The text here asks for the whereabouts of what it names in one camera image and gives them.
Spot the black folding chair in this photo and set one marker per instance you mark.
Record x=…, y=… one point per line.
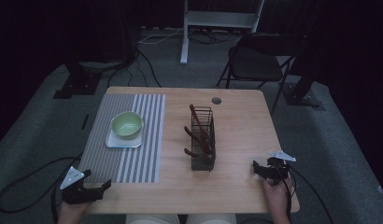
x=255, y=67

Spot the white desk frame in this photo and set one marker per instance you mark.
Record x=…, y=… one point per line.
x=217, y=18

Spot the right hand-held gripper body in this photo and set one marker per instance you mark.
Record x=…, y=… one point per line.
x=278, y=171

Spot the person's right hand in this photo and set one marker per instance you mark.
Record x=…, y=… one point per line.
x=275, y=194

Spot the green bowl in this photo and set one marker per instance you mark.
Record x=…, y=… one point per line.
x=126, y=123

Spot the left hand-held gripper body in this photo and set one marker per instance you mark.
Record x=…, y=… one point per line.
x=82, y=195

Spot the person's left hand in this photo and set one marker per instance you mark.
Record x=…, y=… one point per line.
x=71, y=211

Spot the grey striped placemat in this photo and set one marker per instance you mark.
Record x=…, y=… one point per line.
x=149, y=155

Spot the white square plate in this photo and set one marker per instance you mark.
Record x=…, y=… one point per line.
x=118, y=143

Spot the black stand base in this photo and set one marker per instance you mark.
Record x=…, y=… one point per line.
x=77, y=84
x=301, y=96

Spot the grey table grommet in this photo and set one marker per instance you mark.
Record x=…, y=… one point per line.
x=216, y=100

